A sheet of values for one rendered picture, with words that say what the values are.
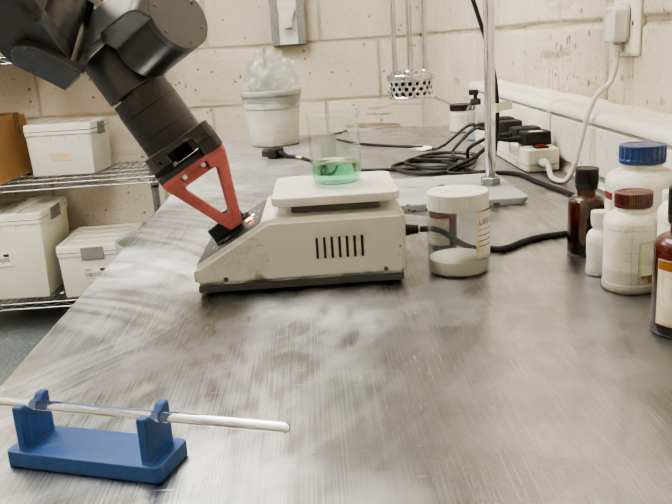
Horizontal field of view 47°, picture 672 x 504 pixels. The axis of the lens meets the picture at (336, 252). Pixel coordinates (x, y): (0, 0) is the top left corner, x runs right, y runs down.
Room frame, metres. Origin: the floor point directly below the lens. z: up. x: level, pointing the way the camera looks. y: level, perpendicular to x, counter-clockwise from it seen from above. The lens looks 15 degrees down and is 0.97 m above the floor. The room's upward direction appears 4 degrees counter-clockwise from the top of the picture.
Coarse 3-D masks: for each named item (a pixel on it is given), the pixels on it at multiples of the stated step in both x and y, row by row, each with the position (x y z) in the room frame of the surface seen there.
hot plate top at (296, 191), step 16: (304, 176) 0.81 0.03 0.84; (368, 176) 0.78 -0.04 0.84; (384, 176) 0.78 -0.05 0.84; (288, 192) 0.72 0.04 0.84; (304, 192) 0.72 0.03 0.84; (320, 192) 0.71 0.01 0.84; (336, 192) 0.71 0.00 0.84; (352, 192) 0.70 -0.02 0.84; (368, 192) 0.70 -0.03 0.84; (384, 192) 0.70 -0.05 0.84
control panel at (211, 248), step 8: (264, 200) 0.81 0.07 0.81; (256, 208) 0.79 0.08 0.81; (256, 216) 0.74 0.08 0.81; (248, 224) 0.73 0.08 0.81; (256, 224) 0.70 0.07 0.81; (240, 232) 0.71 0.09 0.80; (232, 240) 0.70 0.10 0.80; (208, 248) 0.74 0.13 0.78; (216, 248) 0.71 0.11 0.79; (208, 256) 0.70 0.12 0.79
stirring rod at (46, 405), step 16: (0, 400) 0.41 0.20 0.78; (16, 400) 0.41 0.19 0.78; (32, 400) 0.41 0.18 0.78; (48, 400) 0.41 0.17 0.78; (112, 416) 0.39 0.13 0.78; (128, 416) 0.39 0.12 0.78; (160, 416) 0.38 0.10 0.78; (176, 416) 0.38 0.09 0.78; (192, 416) 0.38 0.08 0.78; (208, 416) 0.38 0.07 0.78; (224, 416) 0.37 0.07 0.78
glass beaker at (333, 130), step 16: (320, 112) 0.77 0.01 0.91; (336, 112) 0.77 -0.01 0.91; (352, 112) 0.77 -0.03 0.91; (320, 128) 0.73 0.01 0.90; (336, 128) 0.73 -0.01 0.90; (352, 128) 0.73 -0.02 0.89; (320, 144) 0.73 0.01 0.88; (336, 144) 0.73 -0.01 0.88; (352, 144) 0.73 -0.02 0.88; (320, 160) 0.73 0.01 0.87; (336, 160) 0.73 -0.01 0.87; (352, 160) 0.73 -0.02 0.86; (320, 176) 0.73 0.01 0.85; (336, 176) 0.73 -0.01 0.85; (352, 176) 0.73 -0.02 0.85
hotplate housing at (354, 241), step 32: (288, 224) 0.69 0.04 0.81; (320, 224) 0.69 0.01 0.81; (352, 224) 0.69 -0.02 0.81; (384, 224) 0.69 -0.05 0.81; (224, 256) 0.69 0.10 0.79; (256, 256) 0.69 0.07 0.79; (288, 256) 0.69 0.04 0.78; (320, 256) 0.69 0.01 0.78; (352, 256) 0.69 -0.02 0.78; (384, 256) 0.69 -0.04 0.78; (224, 288) 0.69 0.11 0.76; (256, 288) 0.69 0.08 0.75
